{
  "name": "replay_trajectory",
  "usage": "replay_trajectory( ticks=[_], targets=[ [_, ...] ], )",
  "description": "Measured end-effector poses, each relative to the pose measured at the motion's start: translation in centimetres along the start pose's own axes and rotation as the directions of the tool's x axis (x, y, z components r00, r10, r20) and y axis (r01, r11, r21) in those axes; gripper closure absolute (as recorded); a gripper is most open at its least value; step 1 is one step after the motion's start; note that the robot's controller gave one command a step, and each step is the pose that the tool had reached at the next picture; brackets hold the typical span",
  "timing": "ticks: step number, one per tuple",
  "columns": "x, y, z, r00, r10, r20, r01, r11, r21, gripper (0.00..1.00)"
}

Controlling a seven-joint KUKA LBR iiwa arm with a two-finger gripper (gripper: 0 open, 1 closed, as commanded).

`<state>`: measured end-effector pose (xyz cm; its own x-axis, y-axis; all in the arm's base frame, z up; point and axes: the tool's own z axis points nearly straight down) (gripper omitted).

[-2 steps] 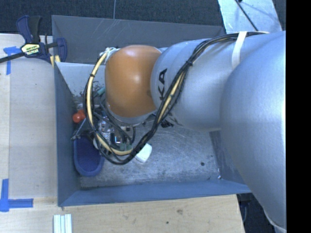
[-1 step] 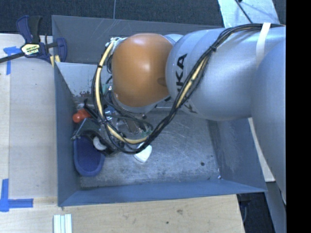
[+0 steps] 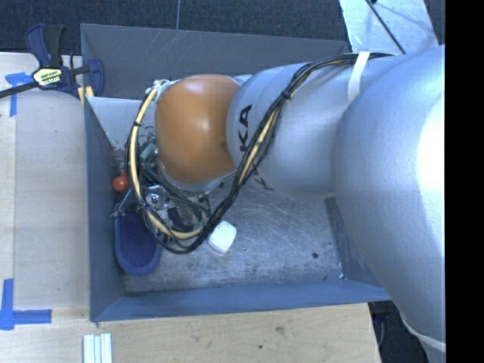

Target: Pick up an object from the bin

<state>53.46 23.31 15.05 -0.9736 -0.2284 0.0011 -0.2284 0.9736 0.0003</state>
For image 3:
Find small red ball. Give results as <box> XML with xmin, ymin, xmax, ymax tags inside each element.
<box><xmin>112</xmin><ymin>171</ymin><xmax>130</xmax><ymax>194</ymax></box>

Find blue oval bowl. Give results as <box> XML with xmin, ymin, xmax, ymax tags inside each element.
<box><xmin>113</xmin><ymin>210</ymin><xmax>165</xmax><ymax>277</ymax></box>

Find white rounded block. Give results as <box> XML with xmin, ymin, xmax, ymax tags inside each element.
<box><xmin>206</xmin><ymin>220</ymin><xmax>238</xmax><ymax>255</ymax></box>

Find grey metal bin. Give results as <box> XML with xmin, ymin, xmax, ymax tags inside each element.
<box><xmin>79</xmin><ymin>23</ymin><xmax>392</xmax><ymax>323</ymax></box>

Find pale wood board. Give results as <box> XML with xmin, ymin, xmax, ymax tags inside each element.
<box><xmin>14</xmin><ymin>88</ymin><xmax>92</xmax><ymax>312</ymax></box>

